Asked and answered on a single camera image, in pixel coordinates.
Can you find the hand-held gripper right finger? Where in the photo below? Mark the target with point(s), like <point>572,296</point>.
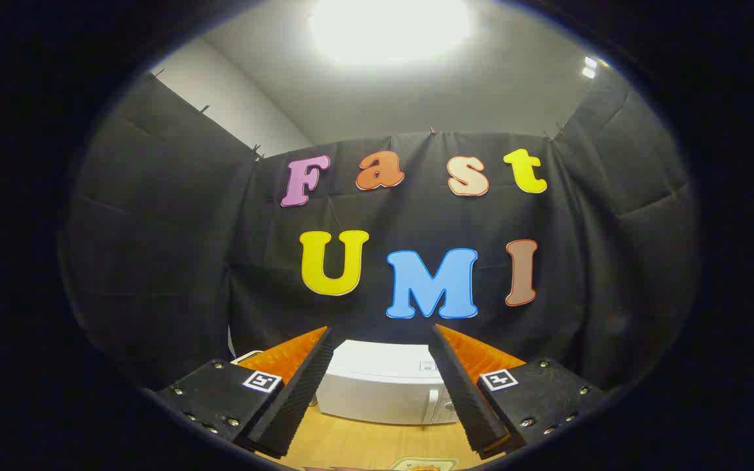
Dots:
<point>462,392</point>

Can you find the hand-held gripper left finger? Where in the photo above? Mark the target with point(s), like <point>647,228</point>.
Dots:
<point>298,392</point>

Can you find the white microwave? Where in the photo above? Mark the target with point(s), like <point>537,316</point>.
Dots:
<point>383,386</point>

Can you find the small white square plate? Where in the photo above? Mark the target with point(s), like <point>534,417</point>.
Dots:
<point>410,465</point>

